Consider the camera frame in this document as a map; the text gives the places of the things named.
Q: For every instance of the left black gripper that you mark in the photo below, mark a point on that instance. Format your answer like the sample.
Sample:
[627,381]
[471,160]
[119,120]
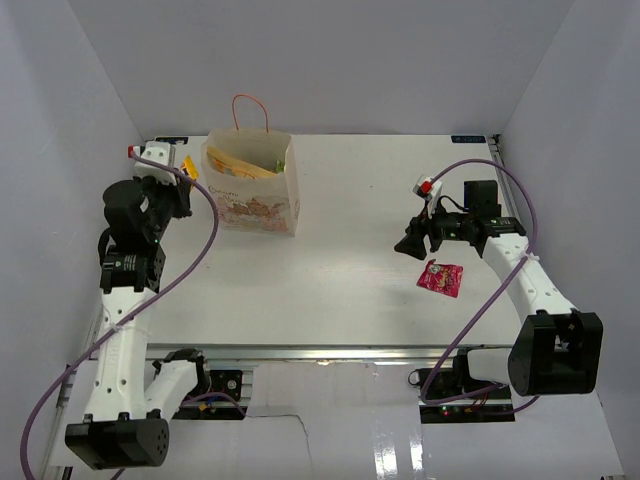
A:
[181,193]

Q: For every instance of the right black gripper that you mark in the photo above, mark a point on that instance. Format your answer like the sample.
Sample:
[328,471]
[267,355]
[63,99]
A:
[413,244]

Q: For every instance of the yellow M&M's candy pack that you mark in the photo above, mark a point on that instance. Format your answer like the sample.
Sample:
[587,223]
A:
[189,169]

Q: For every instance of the red candy packet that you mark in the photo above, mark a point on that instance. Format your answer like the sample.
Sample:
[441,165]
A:
[440,278]

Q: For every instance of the golden chips bag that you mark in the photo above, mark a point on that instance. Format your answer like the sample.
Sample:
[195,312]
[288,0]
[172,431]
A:
[227,164]

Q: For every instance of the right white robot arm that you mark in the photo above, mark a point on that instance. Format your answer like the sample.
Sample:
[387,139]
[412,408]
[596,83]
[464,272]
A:
[557,350]

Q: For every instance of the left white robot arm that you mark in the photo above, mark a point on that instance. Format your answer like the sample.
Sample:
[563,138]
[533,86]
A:
[126,420]

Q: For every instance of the white paper gift bag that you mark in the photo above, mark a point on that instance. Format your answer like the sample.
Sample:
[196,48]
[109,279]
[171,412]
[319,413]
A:
[269,205]

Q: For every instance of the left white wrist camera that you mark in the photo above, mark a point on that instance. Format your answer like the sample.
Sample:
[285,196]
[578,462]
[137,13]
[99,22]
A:
[155,159]

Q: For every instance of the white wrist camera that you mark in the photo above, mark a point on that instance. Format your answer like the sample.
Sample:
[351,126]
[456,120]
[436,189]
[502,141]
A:
[428,189]
[155,159]

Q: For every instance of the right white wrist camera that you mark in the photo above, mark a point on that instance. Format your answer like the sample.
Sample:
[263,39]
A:
[428,189]

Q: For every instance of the aluminium front rail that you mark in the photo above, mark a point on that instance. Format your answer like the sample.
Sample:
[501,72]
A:
[275,353]

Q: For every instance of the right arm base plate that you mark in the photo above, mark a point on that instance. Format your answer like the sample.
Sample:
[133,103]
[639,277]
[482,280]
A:
[488,407]

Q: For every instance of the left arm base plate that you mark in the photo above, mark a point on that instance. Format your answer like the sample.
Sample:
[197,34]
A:
[222,401]

